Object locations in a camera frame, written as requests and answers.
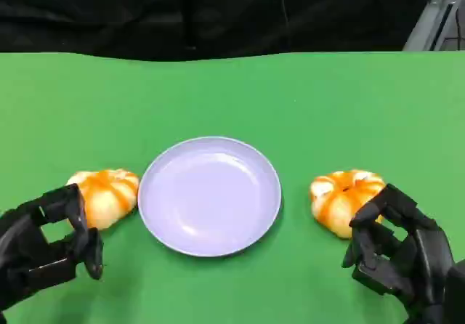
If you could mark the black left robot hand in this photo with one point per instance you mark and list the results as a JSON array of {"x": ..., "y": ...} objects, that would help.
[{"x": 25, "y": 244}]

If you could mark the green table cloth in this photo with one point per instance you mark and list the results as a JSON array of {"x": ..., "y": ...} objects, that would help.
[{"x": 232, "y": 99}]

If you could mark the lilac plate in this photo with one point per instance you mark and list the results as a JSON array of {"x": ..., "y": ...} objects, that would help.
[{"x": 209, "y": 197}]

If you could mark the black backdrop curtain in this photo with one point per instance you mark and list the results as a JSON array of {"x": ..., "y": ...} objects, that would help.
[{"x": 145, "y": 11}]

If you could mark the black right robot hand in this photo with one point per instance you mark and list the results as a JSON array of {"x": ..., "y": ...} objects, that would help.
[{"x": 417, "y": 251}]

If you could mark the grey metal frame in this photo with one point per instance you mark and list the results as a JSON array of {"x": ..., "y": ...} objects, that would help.
[{"x": 441, "y": 15}]

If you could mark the orange white toy bread roll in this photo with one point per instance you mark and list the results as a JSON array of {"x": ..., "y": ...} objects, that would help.
[
  {"x": 338, "y": 204},
  {"x": 105, "y": 197}
]

